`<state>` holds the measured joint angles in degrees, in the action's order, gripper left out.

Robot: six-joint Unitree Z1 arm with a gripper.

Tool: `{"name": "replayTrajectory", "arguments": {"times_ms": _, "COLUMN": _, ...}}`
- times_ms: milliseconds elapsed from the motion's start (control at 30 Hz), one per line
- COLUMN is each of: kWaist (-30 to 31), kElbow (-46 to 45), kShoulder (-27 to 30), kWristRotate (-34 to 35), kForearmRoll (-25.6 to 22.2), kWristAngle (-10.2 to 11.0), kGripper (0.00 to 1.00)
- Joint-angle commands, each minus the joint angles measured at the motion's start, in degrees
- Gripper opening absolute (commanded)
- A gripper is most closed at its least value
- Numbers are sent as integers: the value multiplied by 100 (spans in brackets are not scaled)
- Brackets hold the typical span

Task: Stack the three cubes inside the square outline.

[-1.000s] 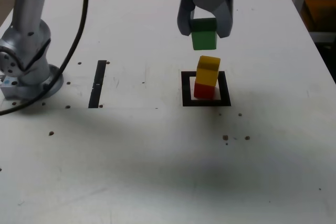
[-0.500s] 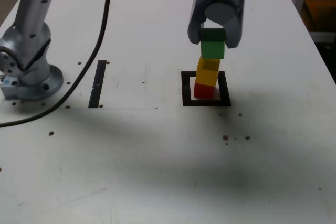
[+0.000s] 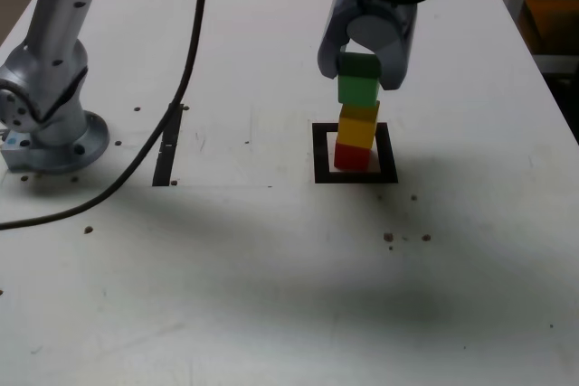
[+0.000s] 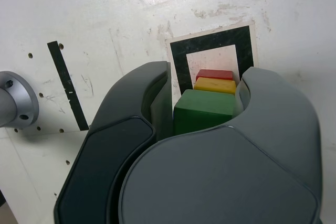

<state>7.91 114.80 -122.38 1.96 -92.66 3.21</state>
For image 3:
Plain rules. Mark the yellow box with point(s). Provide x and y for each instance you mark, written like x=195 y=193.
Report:
x=549 y=20

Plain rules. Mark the red cube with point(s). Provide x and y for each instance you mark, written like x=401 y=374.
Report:
x=350 y=158

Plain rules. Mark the green cube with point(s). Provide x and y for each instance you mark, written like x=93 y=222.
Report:
x=357 y=87

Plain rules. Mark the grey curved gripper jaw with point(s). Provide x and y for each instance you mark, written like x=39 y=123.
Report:
x=389 y=42
x=330 y=42

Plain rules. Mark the black tape strip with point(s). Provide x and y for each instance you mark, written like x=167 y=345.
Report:
x=163 y=174

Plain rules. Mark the yellow cube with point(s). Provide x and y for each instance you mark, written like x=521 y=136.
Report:
x=357 y=130

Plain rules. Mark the black tape square outline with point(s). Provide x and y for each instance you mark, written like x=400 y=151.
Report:
x=320 y=155

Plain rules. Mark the white horizontal bar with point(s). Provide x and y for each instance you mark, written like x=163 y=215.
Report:
x=558 y=64

